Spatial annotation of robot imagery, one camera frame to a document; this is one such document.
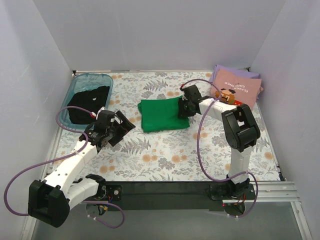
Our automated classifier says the green t shirt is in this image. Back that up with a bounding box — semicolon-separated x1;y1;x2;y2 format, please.
137;96;190;133

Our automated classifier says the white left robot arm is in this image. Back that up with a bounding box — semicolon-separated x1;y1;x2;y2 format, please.
28;109;135;228

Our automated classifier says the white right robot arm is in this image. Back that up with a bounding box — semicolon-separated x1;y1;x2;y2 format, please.
178;85;261;199

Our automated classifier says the black t shirt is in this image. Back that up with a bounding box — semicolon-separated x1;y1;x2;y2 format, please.
67;86;110;125

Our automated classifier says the blue plastic basket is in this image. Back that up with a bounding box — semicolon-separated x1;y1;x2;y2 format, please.
58;73;114;130

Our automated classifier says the pink folded t shirt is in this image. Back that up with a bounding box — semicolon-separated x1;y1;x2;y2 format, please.
210;69;263;110

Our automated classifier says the lavender folded t shirt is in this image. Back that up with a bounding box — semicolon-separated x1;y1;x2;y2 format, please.
209;64;264;103

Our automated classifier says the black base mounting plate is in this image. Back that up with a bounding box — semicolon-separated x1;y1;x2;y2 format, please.
77;181;257;212

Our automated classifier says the aluminium frame rail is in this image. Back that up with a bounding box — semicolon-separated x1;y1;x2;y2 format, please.
22;181;312;240

